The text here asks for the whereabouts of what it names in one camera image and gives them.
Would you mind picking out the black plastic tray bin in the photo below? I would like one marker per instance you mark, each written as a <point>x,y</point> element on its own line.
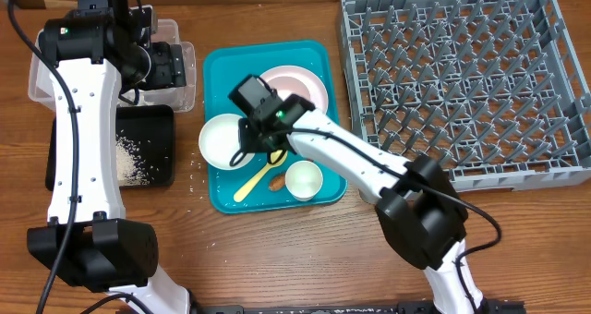
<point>153,129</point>

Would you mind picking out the cream white bowl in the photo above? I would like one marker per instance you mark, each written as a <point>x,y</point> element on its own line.
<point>219,142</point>

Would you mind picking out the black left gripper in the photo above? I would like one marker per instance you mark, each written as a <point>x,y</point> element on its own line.
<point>170,66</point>

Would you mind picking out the grey dishwasher rack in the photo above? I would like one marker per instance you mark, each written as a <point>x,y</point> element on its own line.
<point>491,89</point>

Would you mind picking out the yellow plastic spoon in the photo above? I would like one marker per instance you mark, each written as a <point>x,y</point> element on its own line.
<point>276,159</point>

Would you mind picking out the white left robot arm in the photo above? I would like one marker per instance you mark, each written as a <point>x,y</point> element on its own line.
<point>94,53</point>

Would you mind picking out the pink bowl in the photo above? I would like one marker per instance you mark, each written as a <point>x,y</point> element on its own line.
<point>287,84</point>

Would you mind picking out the pile of white rice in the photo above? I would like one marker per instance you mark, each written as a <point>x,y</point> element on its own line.
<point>130,166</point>

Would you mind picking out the pink round plate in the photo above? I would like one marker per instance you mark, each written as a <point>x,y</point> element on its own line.
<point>310,77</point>

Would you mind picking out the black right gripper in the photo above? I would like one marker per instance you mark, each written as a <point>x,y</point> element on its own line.
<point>250,131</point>

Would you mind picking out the clear plastic waste bin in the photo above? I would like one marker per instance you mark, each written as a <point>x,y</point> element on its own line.
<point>180,99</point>

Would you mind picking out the cream white cup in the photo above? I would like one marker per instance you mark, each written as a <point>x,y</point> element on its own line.
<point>303,180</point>

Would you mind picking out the brown carrot-like food scrap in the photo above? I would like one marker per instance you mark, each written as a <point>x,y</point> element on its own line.
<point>277,183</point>

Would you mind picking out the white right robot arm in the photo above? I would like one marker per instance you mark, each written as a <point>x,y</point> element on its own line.
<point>420,214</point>

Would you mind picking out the teal serving tray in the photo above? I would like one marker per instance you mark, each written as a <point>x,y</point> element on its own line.
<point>223,69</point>

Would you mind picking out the black rail at table edge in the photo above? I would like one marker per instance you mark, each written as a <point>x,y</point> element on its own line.
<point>412,307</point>

